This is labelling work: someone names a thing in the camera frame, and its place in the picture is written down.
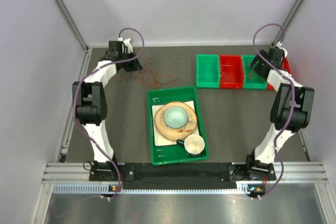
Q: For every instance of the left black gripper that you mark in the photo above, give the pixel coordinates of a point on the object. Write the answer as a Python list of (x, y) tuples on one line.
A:
[(135, 66)]

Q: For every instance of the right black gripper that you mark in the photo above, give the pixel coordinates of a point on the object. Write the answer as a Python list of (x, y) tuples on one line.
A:
[(259, 58)]

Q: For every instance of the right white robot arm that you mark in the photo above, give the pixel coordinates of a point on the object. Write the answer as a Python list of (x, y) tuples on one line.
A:
[(290, 112)]

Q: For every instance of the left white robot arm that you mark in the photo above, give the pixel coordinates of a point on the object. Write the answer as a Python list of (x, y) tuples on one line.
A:
[(90, 106)]

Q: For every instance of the green bin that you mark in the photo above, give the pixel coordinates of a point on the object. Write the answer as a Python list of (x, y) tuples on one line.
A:
[(251, 79), (207, 71)]

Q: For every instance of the red bin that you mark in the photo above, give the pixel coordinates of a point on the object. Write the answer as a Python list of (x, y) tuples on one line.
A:
[(231, 71), (285, 66)]

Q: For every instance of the pale blue upturned bowl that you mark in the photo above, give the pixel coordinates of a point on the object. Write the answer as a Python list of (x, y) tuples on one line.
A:
[(175, 117)]

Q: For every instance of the beige ceramic plate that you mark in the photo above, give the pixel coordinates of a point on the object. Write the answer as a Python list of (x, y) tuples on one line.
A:
[(170, 132)]

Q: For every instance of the white paper napkin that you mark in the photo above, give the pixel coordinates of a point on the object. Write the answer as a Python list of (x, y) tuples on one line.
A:
[(160, 140)]

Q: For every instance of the large green plastic tray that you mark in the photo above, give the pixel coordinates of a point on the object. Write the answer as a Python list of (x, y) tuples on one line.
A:
[(164, 151)]

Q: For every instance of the white and green cup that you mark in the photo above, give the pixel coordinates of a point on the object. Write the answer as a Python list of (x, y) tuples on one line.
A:
[(193, 144)]

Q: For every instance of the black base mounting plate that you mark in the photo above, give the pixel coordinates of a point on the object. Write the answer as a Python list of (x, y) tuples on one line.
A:
[(226, 171)]

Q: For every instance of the left aluminium frame post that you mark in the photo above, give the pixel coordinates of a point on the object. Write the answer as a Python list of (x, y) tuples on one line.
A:
[(71, 24)]

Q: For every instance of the aluminium frame post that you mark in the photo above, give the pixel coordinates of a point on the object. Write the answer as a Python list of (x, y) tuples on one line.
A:
[(71, 24), (288, 20)]

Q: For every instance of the right aluminium frame post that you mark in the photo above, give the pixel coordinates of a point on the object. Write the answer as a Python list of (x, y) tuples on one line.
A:
[(288, 20)]

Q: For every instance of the grey slotted cable duct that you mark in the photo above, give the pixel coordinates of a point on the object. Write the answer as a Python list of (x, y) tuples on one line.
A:
[(106, 189)]

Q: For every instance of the aluminium front rail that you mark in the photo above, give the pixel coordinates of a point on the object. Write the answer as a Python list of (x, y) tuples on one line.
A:
[(293, 172)]

